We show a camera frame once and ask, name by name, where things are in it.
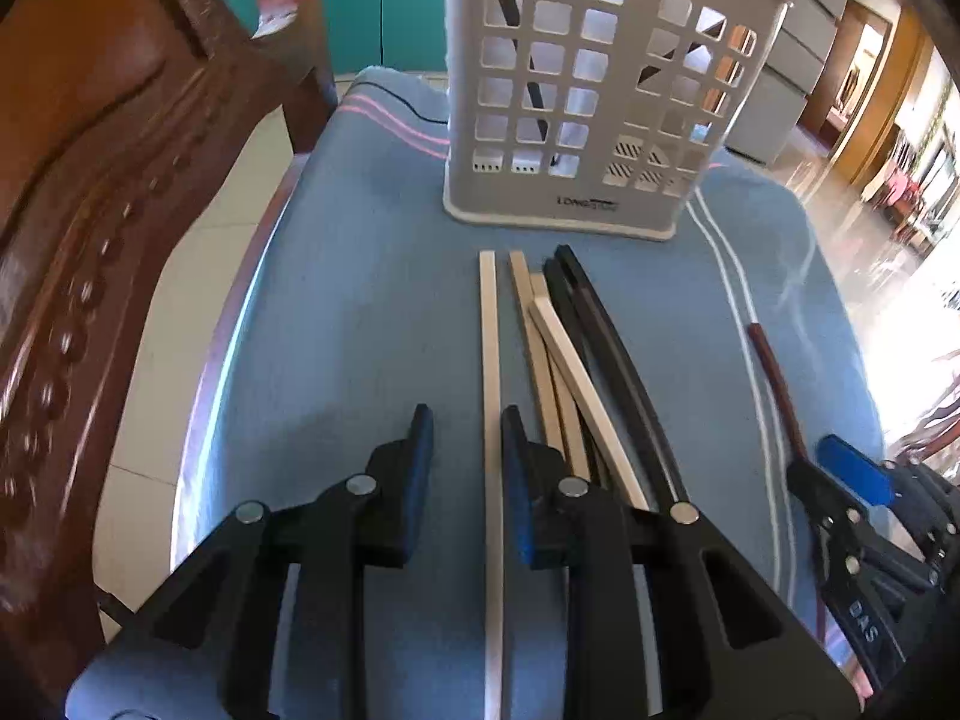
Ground blue striped cloth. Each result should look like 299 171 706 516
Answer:
64 66 886 720

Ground grey refrigerator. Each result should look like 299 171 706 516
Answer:
727 0 852 166

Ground beige chopstick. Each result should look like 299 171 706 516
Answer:
529 272 593 482
529 298 652 512
478 251 507 717
508 250 565 452

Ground teal kitchen cabinets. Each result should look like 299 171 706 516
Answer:
210 0 451 76

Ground wooden doorway frame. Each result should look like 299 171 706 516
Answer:
799 0 938 188

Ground distant red chair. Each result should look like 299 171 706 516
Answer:
874 161 931 241

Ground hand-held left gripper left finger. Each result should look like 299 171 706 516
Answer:
97 403 436 720

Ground carved wooden chair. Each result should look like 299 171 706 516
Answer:
0 0 338 698

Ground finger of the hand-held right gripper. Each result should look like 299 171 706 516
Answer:
786 459 946 601
816 433 960 541

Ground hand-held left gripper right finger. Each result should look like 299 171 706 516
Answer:
501 403 833 720

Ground white plastic utensil basket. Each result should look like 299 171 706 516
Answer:
441 0 794 242

